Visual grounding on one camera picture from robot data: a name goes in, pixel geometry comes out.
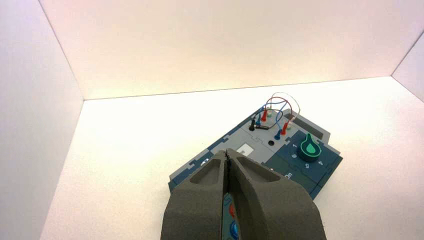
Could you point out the blue push button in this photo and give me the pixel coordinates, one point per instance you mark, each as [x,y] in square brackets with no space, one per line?
[234,231]

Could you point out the blue grey control box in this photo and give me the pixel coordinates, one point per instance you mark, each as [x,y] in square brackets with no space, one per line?
[261,147]

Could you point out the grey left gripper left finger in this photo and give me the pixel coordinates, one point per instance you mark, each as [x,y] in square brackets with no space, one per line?
[195,205]

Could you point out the white slider knob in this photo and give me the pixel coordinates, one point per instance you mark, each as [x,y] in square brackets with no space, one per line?
[204,162]

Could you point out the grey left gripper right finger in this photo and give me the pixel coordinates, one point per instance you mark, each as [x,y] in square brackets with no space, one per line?
[275,208]

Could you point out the green rotary knob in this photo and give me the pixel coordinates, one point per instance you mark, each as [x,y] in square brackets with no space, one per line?
[309,150]

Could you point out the red push button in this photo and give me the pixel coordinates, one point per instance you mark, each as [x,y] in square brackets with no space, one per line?
[231,210]

